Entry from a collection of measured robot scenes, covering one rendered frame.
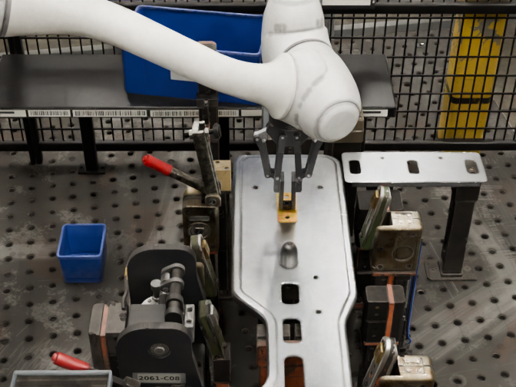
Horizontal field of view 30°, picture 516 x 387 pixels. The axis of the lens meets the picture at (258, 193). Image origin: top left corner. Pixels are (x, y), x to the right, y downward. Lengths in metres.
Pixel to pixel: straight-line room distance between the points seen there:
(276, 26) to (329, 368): 0.56
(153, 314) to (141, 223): 0.85
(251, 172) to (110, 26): 0.60
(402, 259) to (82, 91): 0.81
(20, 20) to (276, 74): 0.38
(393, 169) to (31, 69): 0.86
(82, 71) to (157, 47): 0.80
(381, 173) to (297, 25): 0.52
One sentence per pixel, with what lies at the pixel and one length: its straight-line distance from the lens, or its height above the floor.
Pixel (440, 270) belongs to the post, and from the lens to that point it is 2.20.
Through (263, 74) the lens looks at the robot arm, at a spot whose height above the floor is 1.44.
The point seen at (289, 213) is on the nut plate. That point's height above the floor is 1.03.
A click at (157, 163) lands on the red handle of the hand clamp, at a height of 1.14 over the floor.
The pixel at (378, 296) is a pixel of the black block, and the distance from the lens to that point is 1.73.
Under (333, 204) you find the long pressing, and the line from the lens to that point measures 1.89.
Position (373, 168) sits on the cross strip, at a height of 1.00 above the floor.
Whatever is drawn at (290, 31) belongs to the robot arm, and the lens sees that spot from 1.56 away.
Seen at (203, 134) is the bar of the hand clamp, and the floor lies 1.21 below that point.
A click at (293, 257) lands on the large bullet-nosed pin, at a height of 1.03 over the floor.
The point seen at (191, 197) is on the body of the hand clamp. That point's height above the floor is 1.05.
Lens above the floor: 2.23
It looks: 40 degrees down
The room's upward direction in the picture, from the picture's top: straight up
